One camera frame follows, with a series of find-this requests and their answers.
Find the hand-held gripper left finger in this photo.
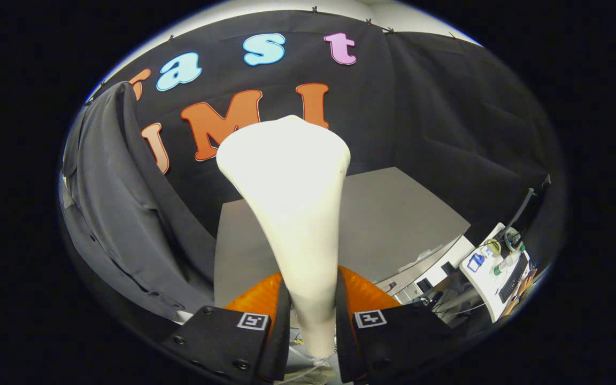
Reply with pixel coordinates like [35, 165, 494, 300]
[161, 270, 291, 383]

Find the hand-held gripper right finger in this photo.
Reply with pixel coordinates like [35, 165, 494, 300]
[335, 266, 466, 383]

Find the white garment steamer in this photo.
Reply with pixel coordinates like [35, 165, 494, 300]
[216, 115, 352, 360]

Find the grey button-up shirt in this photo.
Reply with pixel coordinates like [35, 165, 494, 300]
[60, 81, 218, 322]

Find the white side desk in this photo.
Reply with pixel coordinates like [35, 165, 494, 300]
[458, 222, 540, 324]

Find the grey cabinet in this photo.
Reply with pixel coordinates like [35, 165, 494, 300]
[213, 166, 472, 309]

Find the green capped bottle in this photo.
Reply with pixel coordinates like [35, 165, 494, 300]
[492, 252, 523, 276]

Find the black keyboard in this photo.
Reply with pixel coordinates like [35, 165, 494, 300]
[498, 251, 529, 304]

